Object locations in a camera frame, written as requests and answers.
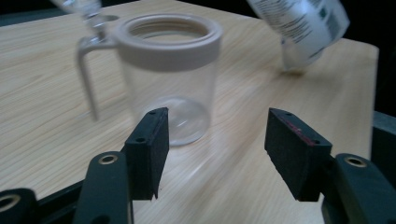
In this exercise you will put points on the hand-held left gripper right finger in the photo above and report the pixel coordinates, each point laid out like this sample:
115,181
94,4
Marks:
295,155

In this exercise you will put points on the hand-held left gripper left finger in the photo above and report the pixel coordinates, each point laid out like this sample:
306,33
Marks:
149,155

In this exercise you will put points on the white and blue milk carton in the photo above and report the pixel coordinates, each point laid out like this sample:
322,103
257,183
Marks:
305,25

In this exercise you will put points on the blurred clear shiny object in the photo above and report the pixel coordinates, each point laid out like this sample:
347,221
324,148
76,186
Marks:
90,12

